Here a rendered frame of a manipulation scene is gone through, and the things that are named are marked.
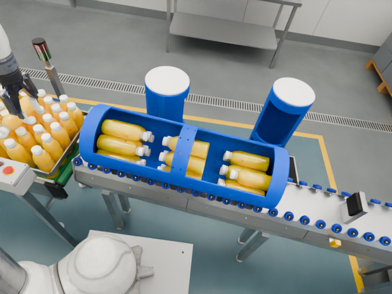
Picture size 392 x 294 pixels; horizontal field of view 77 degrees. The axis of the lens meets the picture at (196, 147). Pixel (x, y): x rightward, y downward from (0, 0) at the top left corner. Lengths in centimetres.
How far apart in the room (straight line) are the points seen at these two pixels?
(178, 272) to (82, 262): 37
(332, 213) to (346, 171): 162
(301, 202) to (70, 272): 106
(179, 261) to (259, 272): 128
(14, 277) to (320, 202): 126
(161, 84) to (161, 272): 105
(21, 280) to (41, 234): 161
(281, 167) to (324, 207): 45
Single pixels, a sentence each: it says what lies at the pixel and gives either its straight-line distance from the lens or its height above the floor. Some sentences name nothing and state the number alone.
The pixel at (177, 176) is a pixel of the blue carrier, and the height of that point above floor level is 113.
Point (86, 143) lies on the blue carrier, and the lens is 113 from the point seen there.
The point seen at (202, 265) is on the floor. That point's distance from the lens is 209.
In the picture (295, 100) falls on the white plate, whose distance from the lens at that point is 170.
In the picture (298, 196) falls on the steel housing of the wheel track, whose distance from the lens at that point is 140.
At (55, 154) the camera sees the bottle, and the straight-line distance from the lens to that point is 135.
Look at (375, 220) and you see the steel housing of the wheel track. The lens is 157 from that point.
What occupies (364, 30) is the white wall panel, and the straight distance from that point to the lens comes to 500.
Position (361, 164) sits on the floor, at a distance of 321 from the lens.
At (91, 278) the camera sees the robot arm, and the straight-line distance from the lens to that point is 72.
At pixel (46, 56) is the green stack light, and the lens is 162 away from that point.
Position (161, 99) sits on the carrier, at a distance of 154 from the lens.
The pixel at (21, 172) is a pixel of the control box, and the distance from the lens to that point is 123.
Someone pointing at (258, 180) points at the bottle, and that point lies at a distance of 109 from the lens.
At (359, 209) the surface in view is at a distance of 134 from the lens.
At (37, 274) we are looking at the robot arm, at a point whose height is 135.
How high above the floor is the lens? 203
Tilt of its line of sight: 53 degrees down
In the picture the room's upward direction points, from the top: 10 degrees clockwise
